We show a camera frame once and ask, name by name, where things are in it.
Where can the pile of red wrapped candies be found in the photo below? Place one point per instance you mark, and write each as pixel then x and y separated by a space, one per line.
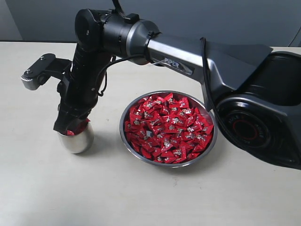
pixel 168 128

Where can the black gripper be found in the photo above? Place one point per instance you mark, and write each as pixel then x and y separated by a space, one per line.
pixel 79 95

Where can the stainless steel cup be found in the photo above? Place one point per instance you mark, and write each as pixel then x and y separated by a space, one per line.
pixel 78 143

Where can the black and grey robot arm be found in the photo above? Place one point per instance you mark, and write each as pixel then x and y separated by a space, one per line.
pixel 254 92

